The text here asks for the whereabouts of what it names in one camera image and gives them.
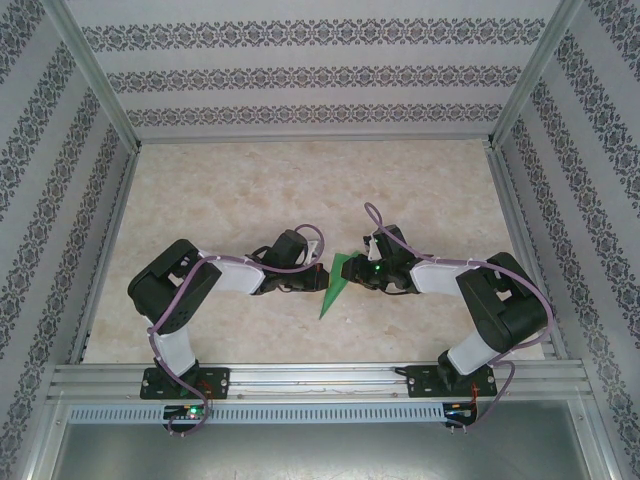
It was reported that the aluminium corner post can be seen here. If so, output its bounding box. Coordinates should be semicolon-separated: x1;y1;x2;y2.
47;0;142;151
487;0;586;149

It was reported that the green paper sheet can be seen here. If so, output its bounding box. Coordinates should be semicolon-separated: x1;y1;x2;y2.
318;251;364;320

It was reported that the long aluminium mounting rail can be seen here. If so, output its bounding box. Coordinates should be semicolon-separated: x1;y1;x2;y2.
47;363;594;402

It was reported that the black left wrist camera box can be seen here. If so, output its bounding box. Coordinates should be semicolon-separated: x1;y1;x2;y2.
269;228;309;269

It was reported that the grey metal table leg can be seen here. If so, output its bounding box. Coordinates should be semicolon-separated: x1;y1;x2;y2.
369;224;409;261

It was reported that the aluminium table edge rail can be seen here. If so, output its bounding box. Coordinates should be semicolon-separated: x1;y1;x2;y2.
67;148;144;364
484;144;571;361

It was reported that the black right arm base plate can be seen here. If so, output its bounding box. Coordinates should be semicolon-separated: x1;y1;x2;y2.
407;363;497;400

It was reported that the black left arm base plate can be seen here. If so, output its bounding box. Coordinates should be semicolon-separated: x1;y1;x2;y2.
139;366;232;401

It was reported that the grey sheet metal tray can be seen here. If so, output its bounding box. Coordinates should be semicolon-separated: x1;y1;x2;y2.
29;399;619;480

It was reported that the thin aluminium wall rail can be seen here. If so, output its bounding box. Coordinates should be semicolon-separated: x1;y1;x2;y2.
134;133;496;146

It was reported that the grey slotted cable duct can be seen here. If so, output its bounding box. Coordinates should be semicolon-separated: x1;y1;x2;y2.
67;402;446;424

